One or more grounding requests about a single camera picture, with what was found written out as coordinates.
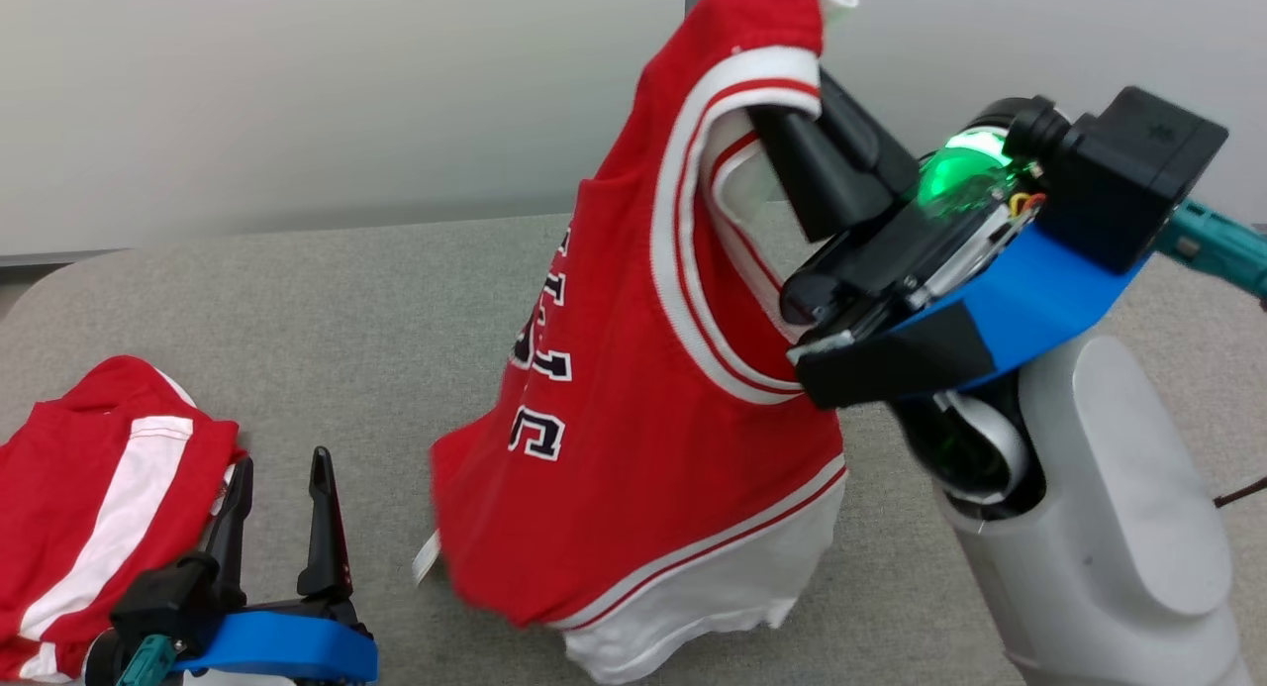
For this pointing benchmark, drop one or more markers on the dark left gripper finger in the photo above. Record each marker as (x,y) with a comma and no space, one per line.
(325,547)
(230,538)

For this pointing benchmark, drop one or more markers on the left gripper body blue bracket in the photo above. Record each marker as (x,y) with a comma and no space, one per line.
(287,646)

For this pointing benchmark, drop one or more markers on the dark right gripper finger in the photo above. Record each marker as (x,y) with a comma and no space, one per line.
(812,171)
(871,137)

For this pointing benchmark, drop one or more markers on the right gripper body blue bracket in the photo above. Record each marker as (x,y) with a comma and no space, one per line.
(891,270)

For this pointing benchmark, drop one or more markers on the red shorts white stripe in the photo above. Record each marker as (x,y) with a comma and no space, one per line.
(69,468)

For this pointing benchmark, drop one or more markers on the red basketball jersey white trim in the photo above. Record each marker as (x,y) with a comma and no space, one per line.
(643,419)

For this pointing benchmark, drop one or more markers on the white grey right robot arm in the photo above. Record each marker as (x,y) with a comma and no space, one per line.
(1119,528)

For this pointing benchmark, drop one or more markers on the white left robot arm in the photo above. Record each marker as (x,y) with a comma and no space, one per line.
(238,680)

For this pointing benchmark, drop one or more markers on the grey fabric sofa cushion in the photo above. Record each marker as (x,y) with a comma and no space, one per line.
(346,369)

